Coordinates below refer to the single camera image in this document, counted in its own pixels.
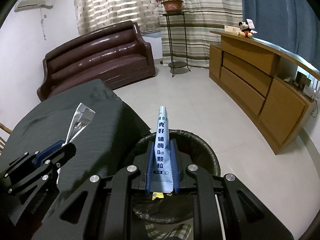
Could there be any wooden sideboard cabinet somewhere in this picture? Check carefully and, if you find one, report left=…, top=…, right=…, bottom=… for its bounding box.
left=209, top=31, right=319, bottom=154

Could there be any dark green tablecloth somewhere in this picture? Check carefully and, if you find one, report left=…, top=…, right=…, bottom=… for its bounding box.
left=0, top=78, right=152, bottom=215

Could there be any wooden chair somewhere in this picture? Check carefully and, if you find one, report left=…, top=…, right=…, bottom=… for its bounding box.
left=0, top=122, right=13, bottom=153

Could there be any black metal plant stand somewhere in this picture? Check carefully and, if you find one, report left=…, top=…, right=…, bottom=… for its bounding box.
left=163, top=11, right=191, bottom=77

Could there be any small cardboard box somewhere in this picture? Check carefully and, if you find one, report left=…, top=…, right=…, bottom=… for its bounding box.
left=224, top=25, right=241, bottom=35

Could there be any dark red leather sofa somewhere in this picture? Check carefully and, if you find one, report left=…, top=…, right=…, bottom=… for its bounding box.
left=37, top=21, right=156, bottom=101

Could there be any yellow wrapper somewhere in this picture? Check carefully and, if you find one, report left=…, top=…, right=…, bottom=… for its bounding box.
left=152, top=192, right=164, bottom=200

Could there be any light blue stick sachet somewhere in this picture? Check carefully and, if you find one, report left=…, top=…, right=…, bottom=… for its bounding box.
left=151, top=106, right=174, bottom=193

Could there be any black woven trash bin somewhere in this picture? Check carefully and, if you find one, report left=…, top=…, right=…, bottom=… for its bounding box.
left=133, top=129, right=221, bottom=225

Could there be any mickey mouse plush toy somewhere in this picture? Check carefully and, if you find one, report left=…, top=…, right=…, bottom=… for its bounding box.
left=238, top=22, right=257, bottom=38

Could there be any white air conditioner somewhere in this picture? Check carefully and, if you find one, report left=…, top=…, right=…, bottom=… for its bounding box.
left=14, top=0, right=53, bottom=12

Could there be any striped beige curtain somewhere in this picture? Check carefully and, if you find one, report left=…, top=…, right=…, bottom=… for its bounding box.
left=159, top=0, right=242, bottom=68

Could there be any potted plant terracotta pot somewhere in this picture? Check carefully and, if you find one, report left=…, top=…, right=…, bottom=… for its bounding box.
left=156, top=0, right=187, bottom=14

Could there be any silver foil torn wrapper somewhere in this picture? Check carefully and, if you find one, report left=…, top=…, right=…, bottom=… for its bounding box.
left=56, top=102, right=96, bottom=184

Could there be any blue curtain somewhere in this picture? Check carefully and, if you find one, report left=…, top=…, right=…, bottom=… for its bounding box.
left=242, top=0, right=319, bottom=69

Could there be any patterned beige curtain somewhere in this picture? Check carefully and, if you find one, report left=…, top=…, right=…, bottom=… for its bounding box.
left=74, top=0, right=160, bottom=35

